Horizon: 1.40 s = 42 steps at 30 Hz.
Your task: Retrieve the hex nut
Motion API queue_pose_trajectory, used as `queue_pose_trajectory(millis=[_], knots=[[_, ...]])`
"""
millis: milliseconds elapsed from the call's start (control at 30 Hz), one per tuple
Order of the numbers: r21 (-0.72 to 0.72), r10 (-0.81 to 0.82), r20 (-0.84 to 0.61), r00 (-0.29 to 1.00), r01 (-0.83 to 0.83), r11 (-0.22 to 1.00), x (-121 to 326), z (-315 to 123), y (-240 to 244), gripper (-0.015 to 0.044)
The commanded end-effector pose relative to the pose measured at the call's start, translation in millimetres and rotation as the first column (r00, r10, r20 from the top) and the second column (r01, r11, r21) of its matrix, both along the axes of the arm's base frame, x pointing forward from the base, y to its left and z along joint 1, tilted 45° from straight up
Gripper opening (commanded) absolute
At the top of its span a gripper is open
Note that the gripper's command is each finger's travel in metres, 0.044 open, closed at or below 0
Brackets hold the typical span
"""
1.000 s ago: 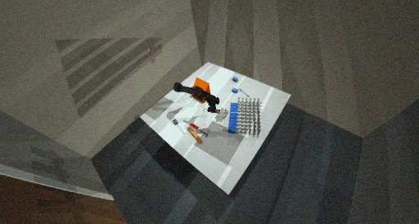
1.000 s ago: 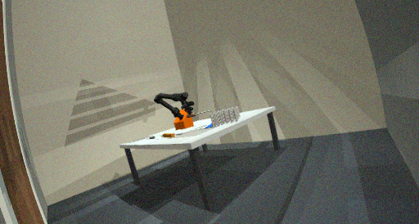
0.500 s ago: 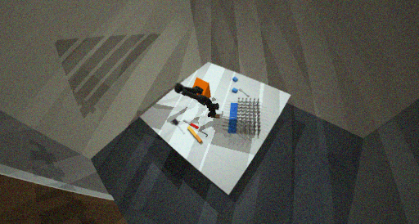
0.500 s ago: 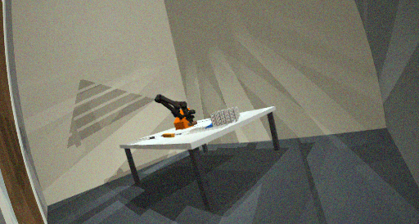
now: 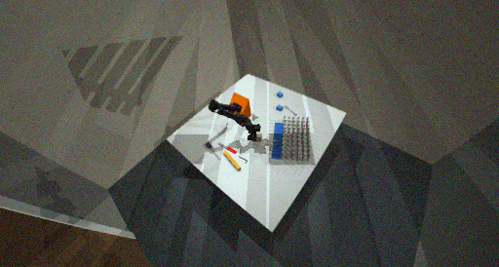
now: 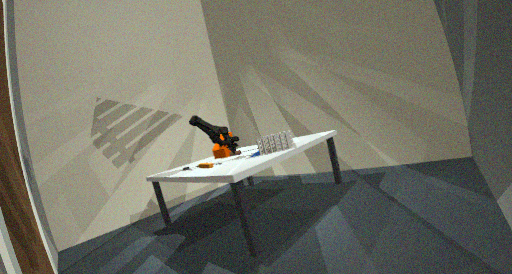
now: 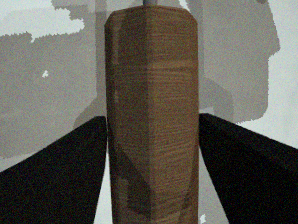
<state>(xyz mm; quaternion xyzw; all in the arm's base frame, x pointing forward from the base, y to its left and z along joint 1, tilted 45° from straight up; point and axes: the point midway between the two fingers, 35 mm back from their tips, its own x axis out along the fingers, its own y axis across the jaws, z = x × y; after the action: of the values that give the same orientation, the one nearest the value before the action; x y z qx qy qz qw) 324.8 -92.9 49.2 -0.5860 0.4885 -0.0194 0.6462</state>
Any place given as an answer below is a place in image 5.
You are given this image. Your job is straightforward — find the brown wooden tool handle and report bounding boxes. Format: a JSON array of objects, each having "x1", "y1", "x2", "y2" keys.
[{"x1": 256, "y1": 137, "x2": 279, "y2": 142}]

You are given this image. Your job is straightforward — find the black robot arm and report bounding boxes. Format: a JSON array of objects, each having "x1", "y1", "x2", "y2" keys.
[{"x1": 208, "y1": 99, "x2": 261, "y2": 133}]

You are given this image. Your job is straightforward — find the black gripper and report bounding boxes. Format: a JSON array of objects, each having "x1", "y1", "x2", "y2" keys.
[{"x1": 248, "y1": 131, "x2": 257, "y2": 141}]

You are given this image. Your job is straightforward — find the yellow flat bar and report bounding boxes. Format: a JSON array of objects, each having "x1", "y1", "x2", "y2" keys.
[{"x1": 223, "y1": 150, "x2": 241, "y2": 171}]

